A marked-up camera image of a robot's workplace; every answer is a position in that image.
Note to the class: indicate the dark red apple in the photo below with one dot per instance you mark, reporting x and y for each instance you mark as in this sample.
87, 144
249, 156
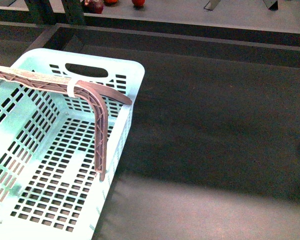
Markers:
94, 6

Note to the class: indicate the black triangular shelf divider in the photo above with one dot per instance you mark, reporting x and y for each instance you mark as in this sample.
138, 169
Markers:
211, 5
271, 4

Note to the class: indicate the light blue plastic basket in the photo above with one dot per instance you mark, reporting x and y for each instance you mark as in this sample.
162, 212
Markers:
49, 189

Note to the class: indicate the brown basket handle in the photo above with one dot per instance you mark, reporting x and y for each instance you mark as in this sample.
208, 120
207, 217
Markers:
91, 92

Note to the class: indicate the orange fruit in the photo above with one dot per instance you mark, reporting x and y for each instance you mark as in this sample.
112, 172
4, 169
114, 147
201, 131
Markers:
110, 2

